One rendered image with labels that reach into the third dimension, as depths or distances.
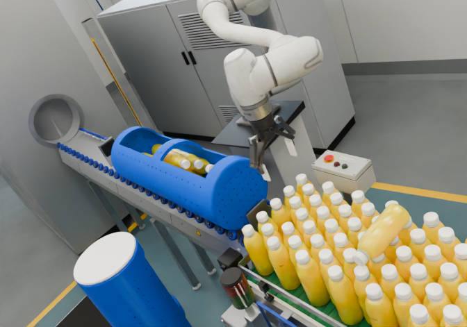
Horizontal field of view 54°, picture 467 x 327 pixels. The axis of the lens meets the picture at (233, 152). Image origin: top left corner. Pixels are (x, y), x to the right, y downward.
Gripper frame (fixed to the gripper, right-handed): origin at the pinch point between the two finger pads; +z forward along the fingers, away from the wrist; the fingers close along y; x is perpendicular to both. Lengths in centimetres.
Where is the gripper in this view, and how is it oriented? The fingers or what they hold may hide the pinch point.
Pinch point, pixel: (280, 164)
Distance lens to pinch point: 154.1
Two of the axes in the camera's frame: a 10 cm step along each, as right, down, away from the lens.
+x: 6.2, 1.9, -7.6
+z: 3.7, 7.9, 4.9
